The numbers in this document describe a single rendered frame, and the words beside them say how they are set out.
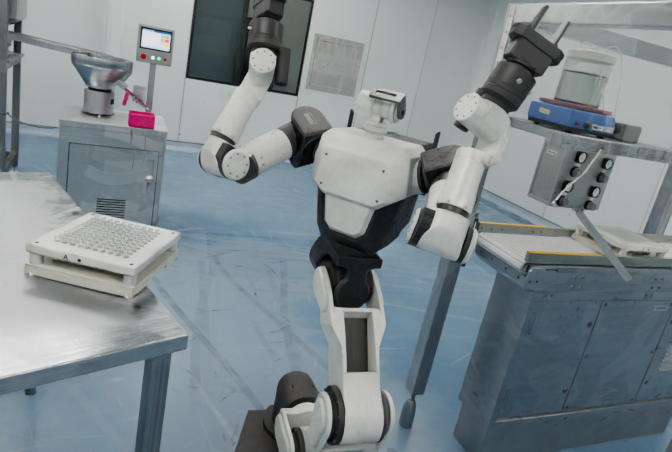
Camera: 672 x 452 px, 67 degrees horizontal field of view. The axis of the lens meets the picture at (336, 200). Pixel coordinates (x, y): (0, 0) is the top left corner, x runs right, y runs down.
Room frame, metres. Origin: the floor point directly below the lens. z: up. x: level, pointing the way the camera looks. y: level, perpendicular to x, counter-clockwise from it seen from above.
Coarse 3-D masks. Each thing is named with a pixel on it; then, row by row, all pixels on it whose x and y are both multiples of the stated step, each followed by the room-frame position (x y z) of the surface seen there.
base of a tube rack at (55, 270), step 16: (160, 256) 1.15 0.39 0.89; (176, 256) 1.20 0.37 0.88; (32, 272) 0.98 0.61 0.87; (48, 272) 0.98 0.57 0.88; (64, 272) 0.98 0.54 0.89; (80, 272) 0.99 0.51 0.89; (96, 272) 1.01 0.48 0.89; (112, 272) 1.02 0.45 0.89; (144, 272) 1.05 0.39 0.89; (96, 288) 0.97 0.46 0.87; (112, 288) 0.97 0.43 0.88; (128, 288) 0.97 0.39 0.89
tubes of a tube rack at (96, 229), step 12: (84, 228) 1.10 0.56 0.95; (96, 228) 1.11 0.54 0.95; (108, 228) 1.12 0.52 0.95; (120, 228) 1.15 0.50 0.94; (132, 228) 1.15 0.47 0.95; (84, 240) 1.03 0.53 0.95; (96, 240) 1.05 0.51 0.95; (108, 240) 1.07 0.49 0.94; (120, 240) 1.08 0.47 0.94; (132, 240) 1.09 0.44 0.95
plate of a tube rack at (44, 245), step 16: (144, 224) 1.22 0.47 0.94; (32, 240) 1.00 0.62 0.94; (48, 240) 1.02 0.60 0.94; (160, 240) 1.14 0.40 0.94; (176, 240) 1.19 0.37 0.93; (48, 256) 0.98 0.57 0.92; (80, 256) 0.98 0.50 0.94; (96, 256) 0.99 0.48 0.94; (112, 256) 1.00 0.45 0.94; (144, 256) 1.04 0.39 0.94; (128, 272) 0.97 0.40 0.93
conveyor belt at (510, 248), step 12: (480, 240) 1.83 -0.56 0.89; (492, 240) 1.80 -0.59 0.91; (504, 240) 1.82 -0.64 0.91; (516, 240) 1.86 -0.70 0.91; (528, 240) 1.89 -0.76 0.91; (540, 240) 1.93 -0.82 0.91; (552, 240) 1.96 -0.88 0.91; (564, 240) 2.00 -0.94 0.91; (492, 252) 1.77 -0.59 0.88; (504, 252) 1.72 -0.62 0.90; (516, 252) 1.71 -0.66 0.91; (576, 252) 1.86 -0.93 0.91; (588, 252) 1.90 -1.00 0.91; (516, 264) 1.65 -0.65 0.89; (576, 264) 1.73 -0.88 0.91; (588, 264) 1.76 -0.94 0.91; (600, 264) 1.79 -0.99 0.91
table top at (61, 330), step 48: (0, 192) 1.40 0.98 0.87; (48, 192) 1.48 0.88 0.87; (0, 240) 1.11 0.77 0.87; (0, 288) 0.91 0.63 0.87; (48, 288) 0.95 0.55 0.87; (144, 288) 1.03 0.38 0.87; (0, 336) 0.76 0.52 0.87; (48, 336) 0.79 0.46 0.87; (96, 336) 0.82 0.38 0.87; (144, 336) 0.85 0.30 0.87; (0, 384) 0.67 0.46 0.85
